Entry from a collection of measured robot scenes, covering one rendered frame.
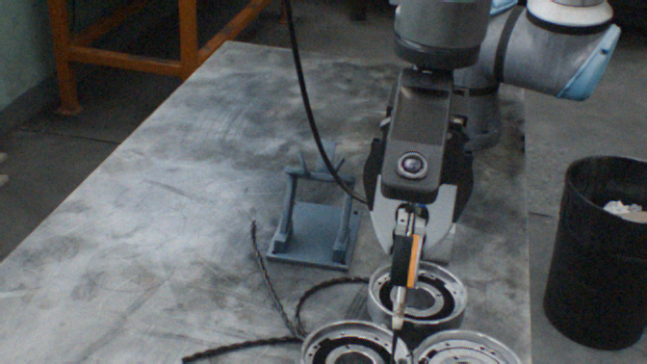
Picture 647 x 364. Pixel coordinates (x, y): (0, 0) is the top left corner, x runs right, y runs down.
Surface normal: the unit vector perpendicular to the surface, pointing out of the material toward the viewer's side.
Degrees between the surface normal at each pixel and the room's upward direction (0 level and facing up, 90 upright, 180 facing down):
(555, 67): 94
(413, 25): 90
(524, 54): 82
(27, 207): 0
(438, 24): 90
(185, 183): 0
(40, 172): 0
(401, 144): 31
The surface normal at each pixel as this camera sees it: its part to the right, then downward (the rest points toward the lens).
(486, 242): 0.06, -0.86
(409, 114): -0.04, -0.48
